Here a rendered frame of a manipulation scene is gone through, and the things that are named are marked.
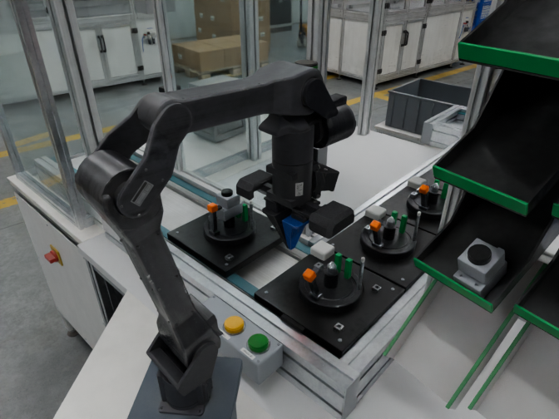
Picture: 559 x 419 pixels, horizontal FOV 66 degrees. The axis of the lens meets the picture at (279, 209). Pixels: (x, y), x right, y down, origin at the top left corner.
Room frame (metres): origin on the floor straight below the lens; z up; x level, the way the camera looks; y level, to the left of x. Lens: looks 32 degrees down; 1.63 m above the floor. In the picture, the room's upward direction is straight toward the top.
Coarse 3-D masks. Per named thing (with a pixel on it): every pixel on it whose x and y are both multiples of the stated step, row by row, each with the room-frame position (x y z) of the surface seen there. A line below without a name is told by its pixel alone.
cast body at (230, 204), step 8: (224, 192) 0.95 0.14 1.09; (232, 192) 0.95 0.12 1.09; (216, 200) 0.96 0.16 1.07; (224, 200) 0.93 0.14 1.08; (232, 200) 0.94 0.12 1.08; (240, 200) 0.99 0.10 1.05; (224, 208) 0.94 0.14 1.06; (232, 208) 0.94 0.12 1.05; (240, 208) 0.96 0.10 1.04; (216, 216) 0.94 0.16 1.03; (224, 216) 0.92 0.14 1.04; (232, 216) 0.94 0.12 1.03
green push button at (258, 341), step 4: (252, 336) 0.59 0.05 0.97; (256, 336) 0.59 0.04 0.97; (260, 336) 0.59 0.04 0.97; (264, 336) 0.59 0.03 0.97; (248, 340) 0.58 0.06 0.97; (252, 340) 0.58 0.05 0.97; (256, 340) 0.58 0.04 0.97; (260, 340) 0.58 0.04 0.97; (264, 340) 0.58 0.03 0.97; (268, 340) 0.58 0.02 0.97; (248, 344) 0.57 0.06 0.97; (252, 344) 0.57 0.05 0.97; (256, 344) 0.57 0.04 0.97; (260, 344) 0.57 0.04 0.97; (264, 344) 0.57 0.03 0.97; (268, 344) 0.57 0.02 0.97; (252, 348) 0.56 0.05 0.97; (256, 348) 0.56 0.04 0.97; (260, 348) 0.56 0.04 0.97; (264, 348) 0.56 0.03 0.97
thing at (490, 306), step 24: (552, 192) 0.60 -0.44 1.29; (456, 216) 0.59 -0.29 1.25; (480, 216) 0.59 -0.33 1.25; (504, 216) 0.58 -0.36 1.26; (528, 216) 0.57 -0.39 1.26; (432, 240) 0.56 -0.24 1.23; (456, 240) 0.56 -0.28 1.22; (504, 240) 0.54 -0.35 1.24; (528, 240) 0.53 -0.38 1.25; (552, 240) 0.52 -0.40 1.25; (432, 264) 0.53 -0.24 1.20; (456, 264) 0.52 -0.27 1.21; (528, 264) 0.48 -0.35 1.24; (456, 288) 0.48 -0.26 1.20; (504, 288) 0.45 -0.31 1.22
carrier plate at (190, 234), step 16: (192, 224) 0.99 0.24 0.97; (256, 224) 0.99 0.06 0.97; (272, 224) 0.99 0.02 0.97; (176, 240) 0.92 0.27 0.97; (192, 240) 0.91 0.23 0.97; (256, 240) 0.91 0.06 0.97; (272, 240) 0.91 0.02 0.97; (208, 256) 0.85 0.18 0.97; (224, 256) 0.85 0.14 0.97; (240, 256) 0.85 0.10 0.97; (256, 256) 0.86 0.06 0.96; (224, 272) 0.79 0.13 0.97
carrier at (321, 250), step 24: (312, 264) 0.81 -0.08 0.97; (336, 264) 0.76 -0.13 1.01; (360, 264) 0.70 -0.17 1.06; (264, 288) 0.73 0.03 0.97; (288, 288) 0.73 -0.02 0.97; (336, 288) 0.71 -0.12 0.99; (360, 288) 0.70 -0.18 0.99; (384, 288) 0.73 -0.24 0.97; (288, 312) 0.66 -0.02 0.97; (312, 312) 0.66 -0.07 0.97; (336, 312) 0.65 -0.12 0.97; (360, 312) 0.66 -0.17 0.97; (384, 312) 0.67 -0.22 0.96; (312, 336) 0.60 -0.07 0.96; (336, 336) 0.59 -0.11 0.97; (360, 336) 0.60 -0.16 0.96
